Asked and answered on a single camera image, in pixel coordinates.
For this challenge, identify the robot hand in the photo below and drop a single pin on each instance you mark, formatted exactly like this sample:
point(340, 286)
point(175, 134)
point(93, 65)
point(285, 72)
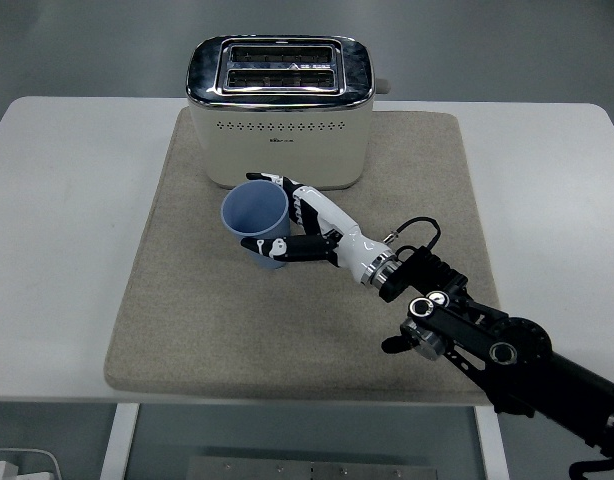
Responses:
point(332, 215)

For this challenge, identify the blue plastic cup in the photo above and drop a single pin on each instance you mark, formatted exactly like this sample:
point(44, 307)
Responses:
point(257, 210)

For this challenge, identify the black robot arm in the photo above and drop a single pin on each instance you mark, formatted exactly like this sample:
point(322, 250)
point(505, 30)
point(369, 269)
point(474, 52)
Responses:
point(487, 340)

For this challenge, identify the cream two-slot toaster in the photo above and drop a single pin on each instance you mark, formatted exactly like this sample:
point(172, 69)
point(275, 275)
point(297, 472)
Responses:
point(282, 155)

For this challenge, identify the beige felt mat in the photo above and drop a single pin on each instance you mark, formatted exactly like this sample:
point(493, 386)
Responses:
point(237, 325)

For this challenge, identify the white table leg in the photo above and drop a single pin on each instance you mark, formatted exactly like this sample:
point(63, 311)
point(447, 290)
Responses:
point(489, 450)
point(118, 440)

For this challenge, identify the white plug adapter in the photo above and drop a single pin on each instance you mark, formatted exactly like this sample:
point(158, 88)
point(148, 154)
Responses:
point(4, 471)

